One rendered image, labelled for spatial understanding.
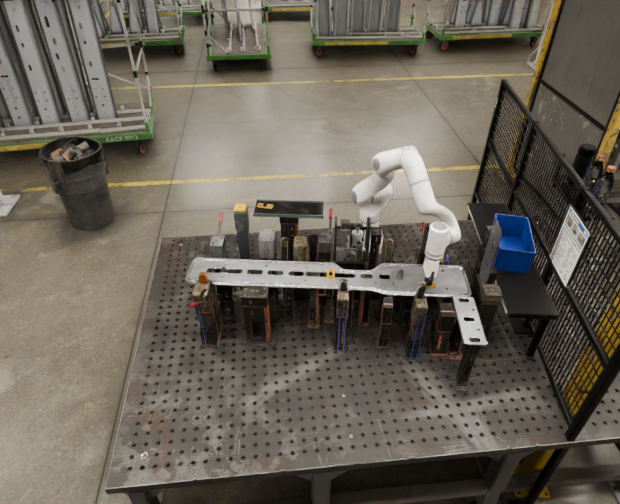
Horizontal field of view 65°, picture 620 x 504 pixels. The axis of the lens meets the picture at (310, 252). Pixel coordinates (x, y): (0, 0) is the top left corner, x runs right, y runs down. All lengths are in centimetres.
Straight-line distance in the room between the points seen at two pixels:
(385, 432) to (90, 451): 172
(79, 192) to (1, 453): 214
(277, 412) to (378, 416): 44
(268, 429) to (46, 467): 146
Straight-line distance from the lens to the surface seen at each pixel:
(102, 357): 358
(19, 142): 606
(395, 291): 232
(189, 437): 222
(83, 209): 463
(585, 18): 463
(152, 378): 244
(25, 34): 604
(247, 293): 225
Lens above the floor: 257
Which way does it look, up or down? 39 degrees down
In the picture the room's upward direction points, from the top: straight up
